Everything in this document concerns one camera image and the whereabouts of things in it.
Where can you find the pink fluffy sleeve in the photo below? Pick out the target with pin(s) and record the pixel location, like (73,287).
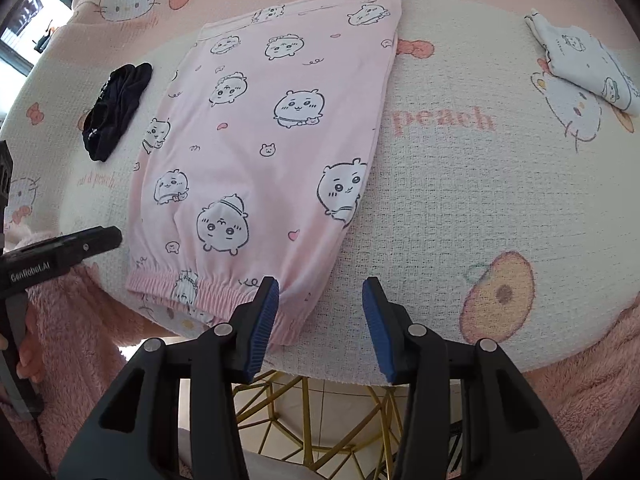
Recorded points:
(81,329)
(593,394)

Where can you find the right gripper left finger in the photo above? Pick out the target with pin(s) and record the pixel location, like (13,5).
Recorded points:
(132,432)

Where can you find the white folded cartoon garment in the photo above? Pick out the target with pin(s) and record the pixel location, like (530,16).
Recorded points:
(575,55)

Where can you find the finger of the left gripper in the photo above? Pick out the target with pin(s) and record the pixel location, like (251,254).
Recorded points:
(97,240)

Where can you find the person's left hand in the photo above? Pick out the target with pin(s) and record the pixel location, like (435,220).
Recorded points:
(30,363)

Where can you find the pink cat peach blanket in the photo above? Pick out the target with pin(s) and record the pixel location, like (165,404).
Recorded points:
(480,153)

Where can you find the black crumpled garment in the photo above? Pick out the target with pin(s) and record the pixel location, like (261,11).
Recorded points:
(116,105)

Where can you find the pink fluffy left sleeve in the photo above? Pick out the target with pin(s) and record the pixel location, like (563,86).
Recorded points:
(81,329)

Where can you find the pink cartoon print pants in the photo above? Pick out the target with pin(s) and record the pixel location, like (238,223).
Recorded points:
(256,160)

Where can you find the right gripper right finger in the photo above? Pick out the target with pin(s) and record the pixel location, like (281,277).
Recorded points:
(470,412)

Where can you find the pink fluffy right sleeve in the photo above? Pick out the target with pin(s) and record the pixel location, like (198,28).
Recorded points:
(593,394)

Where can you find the gold wire table frame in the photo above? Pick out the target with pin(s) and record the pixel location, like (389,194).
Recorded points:
(338,431)

